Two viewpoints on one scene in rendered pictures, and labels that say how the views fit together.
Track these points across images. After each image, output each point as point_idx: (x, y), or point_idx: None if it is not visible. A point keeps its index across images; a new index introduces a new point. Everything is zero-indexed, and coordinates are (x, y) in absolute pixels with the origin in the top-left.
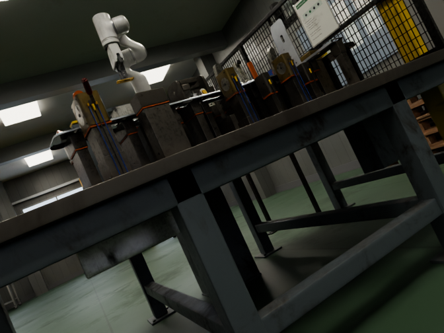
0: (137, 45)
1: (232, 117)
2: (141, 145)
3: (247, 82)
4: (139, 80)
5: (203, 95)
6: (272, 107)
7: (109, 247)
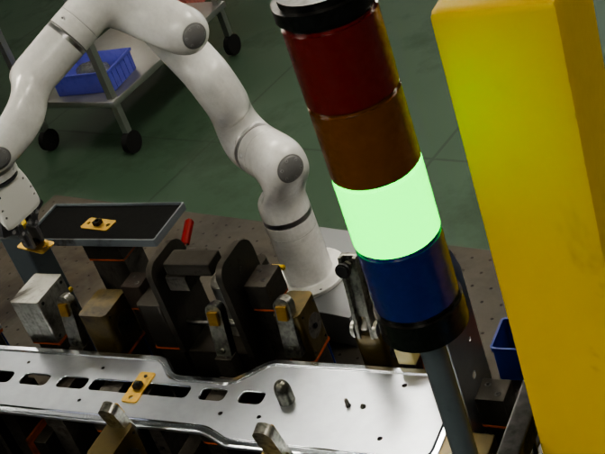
0: (156, 40)
1: None
2: (0, 437)
3: (213, 438)
4: (193, 93)
5: (100, 422)
6: None
7: None
